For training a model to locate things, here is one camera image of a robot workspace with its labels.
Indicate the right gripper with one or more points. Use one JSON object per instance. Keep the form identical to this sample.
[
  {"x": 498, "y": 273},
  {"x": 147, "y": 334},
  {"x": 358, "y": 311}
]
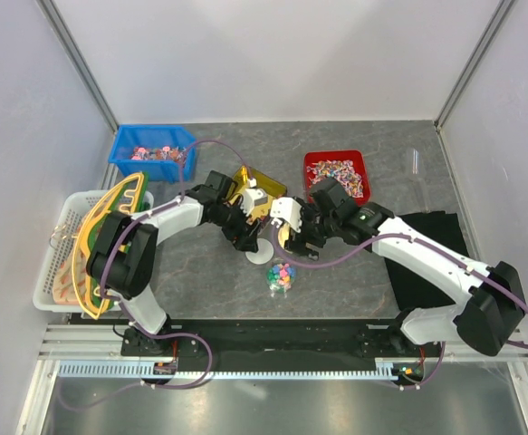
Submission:
[{"x": 297, "y": 242}]

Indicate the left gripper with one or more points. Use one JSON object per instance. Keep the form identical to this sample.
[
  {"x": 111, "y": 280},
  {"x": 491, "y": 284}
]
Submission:
[{"x": 242, "y": 239}]

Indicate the white round liner disc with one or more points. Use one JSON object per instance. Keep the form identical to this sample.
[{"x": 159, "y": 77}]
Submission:
[{"x": 263, "y": 254}]

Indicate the gold tin of star candies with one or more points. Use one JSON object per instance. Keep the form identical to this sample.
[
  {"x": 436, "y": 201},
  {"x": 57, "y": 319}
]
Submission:
[{"x": 253, "y": 178}]

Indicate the clear glass jar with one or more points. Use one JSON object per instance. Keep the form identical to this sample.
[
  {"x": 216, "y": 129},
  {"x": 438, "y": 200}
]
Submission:
[{"x": 280, "y": 276}]

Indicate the blue plastic bin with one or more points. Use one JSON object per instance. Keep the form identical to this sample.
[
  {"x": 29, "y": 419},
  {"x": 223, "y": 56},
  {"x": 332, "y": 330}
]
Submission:
[{"x": 158, "y": 150}]

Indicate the round wooden jar lid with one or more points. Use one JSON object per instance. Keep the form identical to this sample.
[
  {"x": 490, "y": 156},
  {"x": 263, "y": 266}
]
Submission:
[{"x": 284, "y": 235}]

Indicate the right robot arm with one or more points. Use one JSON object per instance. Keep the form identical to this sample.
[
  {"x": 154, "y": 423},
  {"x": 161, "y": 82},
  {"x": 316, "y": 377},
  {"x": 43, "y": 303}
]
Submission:
[{"x": 486, "y": 300}]

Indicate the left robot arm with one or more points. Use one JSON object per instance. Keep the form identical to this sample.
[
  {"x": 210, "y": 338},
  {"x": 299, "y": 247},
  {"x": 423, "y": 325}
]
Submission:
[{"x": 123, "y": 254}]

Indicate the red tray of lollipops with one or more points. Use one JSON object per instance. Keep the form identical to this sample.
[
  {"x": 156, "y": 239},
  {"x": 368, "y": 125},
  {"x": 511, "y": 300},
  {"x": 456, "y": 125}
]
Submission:
[{"x": 346, "y": 166}]

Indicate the black cloth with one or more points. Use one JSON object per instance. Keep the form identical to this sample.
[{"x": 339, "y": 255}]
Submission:
[{"x": 411, "y": 290}]

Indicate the white plastic basket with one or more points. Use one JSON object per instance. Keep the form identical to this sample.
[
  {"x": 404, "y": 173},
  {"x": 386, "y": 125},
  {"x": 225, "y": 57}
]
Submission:
[{"x": 74, "y": 209}]

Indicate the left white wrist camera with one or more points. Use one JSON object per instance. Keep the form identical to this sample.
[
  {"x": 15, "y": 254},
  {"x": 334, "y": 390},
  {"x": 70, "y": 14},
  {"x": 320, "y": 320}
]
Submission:
[{"x": 251, "y": 199}]

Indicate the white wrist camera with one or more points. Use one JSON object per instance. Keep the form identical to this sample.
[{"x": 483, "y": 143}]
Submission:
[
  {"x": 251, "y": 199},
  {"x": 286, "y": 210}
]

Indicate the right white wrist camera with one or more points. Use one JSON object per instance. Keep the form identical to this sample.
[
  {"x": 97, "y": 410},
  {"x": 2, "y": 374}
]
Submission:
[{"x": 286, "y": 210}]

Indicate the yellow green wire hanger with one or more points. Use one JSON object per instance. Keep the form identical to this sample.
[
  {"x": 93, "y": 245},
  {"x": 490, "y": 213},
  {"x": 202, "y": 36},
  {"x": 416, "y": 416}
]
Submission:
[{"x": 95, "y": 238}]

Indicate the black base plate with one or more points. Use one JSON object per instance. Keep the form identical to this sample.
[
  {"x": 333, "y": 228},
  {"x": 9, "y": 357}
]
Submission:
[{"x": 277, "y": 347}]

